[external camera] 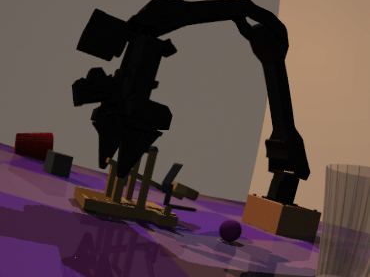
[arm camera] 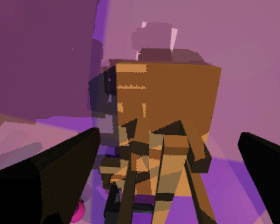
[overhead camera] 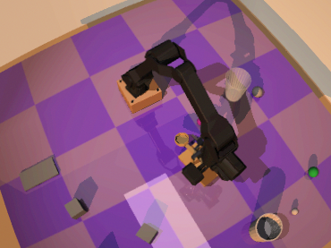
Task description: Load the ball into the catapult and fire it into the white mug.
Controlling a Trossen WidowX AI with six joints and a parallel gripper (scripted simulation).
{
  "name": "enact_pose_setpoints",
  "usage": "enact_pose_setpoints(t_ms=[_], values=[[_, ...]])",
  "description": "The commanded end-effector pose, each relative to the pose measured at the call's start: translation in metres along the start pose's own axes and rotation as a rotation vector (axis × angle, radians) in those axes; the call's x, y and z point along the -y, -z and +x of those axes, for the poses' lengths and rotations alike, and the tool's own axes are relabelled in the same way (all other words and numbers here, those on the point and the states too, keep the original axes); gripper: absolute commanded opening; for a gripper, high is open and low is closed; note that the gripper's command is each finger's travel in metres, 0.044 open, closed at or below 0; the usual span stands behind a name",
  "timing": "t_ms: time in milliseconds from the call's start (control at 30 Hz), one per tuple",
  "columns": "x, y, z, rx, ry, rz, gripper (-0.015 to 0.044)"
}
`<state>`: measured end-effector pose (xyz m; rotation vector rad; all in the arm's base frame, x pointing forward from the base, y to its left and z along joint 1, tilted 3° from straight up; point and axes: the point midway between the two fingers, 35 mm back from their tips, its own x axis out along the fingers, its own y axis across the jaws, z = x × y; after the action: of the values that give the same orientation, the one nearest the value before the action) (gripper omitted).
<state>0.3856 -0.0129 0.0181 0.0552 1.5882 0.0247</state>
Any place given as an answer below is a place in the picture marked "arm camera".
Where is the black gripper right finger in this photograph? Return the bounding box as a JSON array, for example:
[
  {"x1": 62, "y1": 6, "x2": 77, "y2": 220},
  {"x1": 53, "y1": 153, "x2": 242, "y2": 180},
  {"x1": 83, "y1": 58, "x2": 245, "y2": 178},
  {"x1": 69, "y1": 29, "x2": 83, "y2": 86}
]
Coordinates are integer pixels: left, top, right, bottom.
[{"x1": 237, "y1": 132, "x2": 280, "y2": 224}]

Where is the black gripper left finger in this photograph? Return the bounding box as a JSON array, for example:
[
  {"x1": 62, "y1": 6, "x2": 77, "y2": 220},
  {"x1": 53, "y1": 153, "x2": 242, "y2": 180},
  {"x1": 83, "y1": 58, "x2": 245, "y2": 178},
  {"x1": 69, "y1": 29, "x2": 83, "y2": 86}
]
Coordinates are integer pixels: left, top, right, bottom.
[{"x1": 0, "y1": 127, "x2": 100, "y2": 224}]

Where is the magenta ball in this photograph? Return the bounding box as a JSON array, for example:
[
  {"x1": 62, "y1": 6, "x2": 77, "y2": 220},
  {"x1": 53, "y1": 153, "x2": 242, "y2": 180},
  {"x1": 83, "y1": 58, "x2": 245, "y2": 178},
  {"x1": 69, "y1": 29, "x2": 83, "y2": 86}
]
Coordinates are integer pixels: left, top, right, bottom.
[{"x1": 70, "y1": 199, "x2": 85, "y2": 223}]

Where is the wooden toy catapult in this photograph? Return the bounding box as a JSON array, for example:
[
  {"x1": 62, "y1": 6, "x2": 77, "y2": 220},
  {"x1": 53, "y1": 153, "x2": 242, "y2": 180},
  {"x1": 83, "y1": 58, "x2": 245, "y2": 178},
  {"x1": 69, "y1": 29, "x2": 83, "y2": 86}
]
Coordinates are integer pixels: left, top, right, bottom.
[{"x1": 100, "y1": 62, "x2": 222, "y2": 224}]

